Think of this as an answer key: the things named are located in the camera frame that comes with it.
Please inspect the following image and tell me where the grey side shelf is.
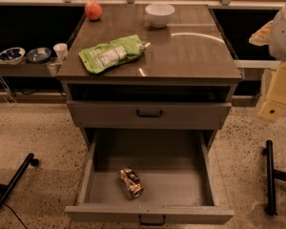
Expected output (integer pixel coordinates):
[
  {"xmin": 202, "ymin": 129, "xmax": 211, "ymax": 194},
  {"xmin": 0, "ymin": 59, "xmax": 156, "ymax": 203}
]
[{"xmin": 0, "ymin": 58, "xmax": 61, "ymax": 77}]

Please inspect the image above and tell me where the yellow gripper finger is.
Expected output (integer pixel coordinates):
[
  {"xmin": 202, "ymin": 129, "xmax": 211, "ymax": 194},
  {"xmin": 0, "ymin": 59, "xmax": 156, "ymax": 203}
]
[
  {"xmin": 257, "ymin": 62, "xmax": 286, "ymax": 121},
  {"xmin": 249, "ymin": 21, "xmax": 273, "ymax": 47}
]

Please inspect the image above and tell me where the white paper cup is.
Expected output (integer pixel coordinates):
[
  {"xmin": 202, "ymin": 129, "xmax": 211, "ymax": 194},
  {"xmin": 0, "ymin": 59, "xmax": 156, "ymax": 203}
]
[{"xmin": 53, "ymin": 43, "xmax": 68, "ymax": 61}]

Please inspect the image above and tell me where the dark blue bowl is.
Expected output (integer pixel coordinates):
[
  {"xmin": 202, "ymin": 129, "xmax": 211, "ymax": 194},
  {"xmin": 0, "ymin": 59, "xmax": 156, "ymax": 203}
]
[{"xmin": 27, "ymin": 47, "xmax": 51, "ymax": 64}]

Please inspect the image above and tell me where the black left stand leg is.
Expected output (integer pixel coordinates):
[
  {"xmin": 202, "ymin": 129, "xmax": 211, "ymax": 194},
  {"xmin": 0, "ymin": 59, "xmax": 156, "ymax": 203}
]
[{"xmin": 0, "ymin": 153, "xmax": 39, "ymax": 209}]

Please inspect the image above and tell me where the black right stand leg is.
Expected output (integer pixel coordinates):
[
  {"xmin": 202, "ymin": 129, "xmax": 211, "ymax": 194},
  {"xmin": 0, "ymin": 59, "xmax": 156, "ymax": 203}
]
[{"xmin": 262, "ymin": 140, "xmax": 286, "ymax": 216}]

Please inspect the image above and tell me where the green chip bag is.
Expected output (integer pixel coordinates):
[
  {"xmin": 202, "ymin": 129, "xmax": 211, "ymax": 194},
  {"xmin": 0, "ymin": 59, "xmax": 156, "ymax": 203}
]
[{"xmin": 78, "ymin": 34, "xmax": 146, "ymax": 74}]

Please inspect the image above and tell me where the grey drawer cabinet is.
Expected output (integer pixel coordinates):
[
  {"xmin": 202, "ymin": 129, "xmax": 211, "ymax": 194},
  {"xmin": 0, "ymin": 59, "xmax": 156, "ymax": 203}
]
[{"xmin": 58, "ymin": 4, "xmax": 241, "ymax": 145}]

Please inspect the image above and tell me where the white cable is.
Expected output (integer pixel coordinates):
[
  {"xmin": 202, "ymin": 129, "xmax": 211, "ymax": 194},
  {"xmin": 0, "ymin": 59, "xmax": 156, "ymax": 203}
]
[{"xmin": 0, "ymin": 60, "xmax": 18, "ymax": 106}]

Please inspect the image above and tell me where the red apple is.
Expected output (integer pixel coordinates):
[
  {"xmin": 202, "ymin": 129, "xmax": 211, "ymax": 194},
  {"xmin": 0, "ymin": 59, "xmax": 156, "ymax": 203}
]
[{"xmin": 85, "ymin": 1, "xmax": 102, "ymax": 21}]

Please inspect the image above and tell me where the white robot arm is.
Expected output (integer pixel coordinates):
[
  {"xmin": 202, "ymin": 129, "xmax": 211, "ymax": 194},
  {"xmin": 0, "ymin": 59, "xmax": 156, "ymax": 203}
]
[{"xmin": 249, "ymin": 4, "xmax": 286, "ymax": 121}]

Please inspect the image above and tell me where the white bowl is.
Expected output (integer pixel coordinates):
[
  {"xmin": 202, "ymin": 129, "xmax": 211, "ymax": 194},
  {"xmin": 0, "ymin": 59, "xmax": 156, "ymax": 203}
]
[{"xmin": 145, "ymin": 4, "xmax": 174, "ymax": 28}]

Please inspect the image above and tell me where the closed grey top drawer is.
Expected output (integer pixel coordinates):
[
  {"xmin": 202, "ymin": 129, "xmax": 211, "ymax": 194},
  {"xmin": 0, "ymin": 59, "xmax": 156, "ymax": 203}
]
[{"xmin": 67, "ymin": 100, "xmax": 232, "ymax": 130}]

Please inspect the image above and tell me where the blue patterned bowl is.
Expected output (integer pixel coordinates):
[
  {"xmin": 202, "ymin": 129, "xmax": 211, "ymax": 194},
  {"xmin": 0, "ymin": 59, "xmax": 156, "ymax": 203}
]
[{"xmin": 0, "ymin": 47, "xmax": 26, "ymax": 65}]

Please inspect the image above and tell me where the crushed orange soda can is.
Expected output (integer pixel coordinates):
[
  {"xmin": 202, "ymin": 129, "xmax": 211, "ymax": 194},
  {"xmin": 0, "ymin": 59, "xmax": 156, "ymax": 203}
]
[{"xmin": 119, "ymin": 167, "xmax": 144, "ymax": 198}]

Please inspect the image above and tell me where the black stand leg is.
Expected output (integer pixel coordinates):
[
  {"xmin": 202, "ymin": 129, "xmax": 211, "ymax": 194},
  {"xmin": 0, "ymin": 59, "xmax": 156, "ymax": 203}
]
[
  {"xmin": 262, "ymin": 140, "xmax": 286, "ymax": 216},
  {"xmin": 0, "ymin": 153, "xmax": 39, "ymax": 209}
]

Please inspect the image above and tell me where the open grey middle drawer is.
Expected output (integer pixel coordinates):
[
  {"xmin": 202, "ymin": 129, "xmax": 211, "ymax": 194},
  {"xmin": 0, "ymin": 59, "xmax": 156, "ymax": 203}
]
[{"xmin": 66, "ymin": 129, "xmax": 234, "ymax": 226}]

